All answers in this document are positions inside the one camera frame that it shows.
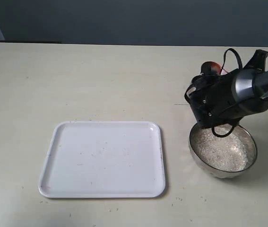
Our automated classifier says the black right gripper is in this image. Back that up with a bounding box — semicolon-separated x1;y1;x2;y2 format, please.
184;70;268;130

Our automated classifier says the dark red wooden spoon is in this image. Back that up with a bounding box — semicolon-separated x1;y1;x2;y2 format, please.
201;61;228;75

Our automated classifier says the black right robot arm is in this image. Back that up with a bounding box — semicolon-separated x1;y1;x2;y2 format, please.
184;69;268;129

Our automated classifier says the white rice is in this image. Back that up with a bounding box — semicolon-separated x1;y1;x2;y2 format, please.
192;129;248;172

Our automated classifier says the steel bowl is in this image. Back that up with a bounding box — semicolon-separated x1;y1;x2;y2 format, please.
189;124;258;179

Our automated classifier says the white plastic tray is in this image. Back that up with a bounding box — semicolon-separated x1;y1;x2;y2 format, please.
38;121;166;199

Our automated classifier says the black cable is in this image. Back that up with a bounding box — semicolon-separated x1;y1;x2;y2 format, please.
185;48;268;138

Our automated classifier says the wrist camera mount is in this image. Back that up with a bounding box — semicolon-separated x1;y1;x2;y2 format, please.
243;49;268;72

